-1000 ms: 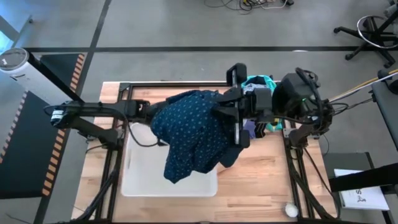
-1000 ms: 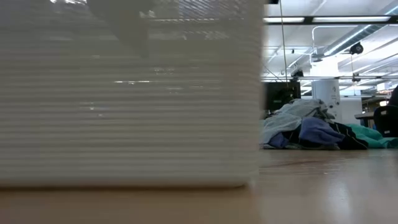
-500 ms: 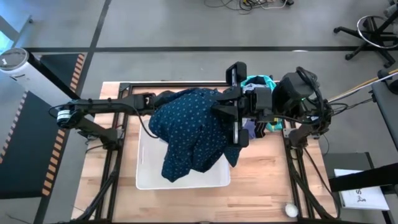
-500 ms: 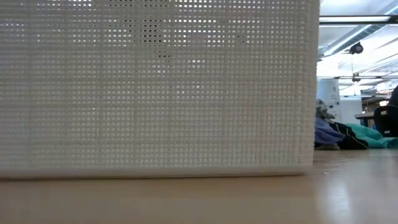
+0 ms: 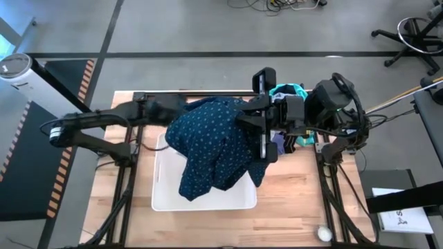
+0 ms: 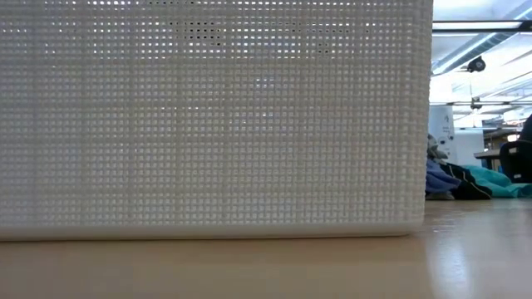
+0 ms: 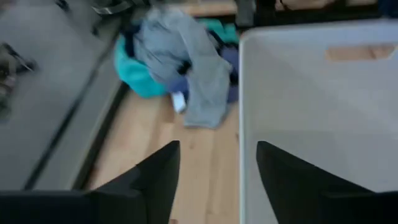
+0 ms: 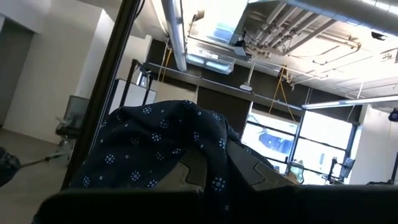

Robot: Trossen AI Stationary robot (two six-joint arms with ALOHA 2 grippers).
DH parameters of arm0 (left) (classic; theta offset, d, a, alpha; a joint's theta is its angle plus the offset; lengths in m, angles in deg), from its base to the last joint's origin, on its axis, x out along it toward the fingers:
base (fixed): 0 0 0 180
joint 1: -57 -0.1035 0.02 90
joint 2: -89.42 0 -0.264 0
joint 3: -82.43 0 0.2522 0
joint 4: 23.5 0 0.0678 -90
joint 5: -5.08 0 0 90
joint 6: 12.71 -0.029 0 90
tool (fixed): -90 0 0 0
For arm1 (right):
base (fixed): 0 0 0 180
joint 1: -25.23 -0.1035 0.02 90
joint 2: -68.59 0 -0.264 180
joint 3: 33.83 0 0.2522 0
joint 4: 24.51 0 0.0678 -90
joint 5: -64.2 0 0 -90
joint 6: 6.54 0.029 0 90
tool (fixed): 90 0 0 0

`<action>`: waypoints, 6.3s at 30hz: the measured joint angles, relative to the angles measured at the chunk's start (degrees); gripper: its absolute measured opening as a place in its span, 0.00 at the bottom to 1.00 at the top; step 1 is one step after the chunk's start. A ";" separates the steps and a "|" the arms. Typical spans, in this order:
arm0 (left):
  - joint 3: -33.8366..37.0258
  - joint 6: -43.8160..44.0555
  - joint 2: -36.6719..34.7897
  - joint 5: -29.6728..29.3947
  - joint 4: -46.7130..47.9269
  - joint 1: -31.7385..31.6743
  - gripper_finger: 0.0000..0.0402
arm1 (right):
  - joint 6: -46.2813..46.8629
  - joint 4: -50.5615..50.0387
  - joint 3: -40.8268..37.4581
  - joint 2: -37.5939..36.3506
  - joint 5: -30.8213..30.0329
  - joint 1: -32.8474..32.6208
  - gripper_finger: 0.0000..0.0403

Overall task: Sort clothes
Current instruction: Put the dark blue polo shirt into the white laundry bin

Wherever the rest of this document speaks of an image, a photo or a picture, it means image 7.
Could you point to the dark navy garment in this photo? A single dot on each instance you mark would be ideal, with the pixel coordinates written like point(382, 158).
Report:
point(129, 40)

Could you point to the grey garment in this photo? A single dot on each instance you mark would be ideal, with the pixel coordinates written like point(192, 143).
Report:
point(202, 77)

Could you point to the white plastic laundry basket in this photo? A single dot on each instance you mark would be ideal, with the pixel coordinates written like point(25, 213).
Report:
point(311, 109)

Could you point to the teal garment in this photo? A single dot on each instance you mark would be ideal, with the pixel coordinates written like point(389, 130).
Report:
point(133, 74)

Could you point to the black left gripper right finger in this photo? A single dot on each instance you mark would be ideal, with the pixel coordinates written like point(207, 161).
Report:
point(286, 186)

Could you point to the purple sock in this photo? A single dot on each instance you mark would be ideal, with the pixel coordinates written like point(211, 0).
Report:
point(230, 59)

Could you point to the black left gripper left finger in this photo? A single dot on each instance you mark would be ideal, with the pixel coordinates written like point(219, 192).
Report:
point(149, 186)

